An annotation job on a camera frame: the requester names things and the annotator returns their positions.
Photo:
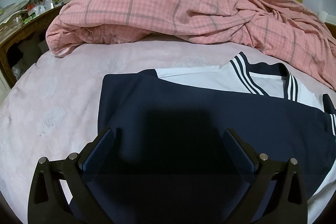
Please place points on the white and navy polo shirt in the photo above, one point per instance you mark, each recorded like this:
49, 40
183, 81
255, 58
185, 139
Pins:
169, 162

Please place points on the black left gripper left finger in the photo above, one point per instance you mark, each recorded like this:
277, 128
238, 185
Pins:
59, 190

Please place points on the pink plaid quilt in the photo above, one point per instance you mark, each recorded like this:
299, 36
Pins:
284, 29

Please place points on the desk clutter pile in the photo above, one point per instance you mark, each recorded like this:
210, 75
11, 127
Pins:
15, 15

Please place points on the pink bed sheet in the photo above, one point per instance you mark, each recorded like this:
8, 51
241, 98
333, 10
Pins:
52, 110

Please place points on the dark wooden desk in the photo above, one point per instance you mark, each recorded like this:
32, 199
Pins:
38, 24

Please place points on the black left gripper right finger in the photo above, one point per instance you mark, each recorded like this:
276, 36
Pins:
276, 193

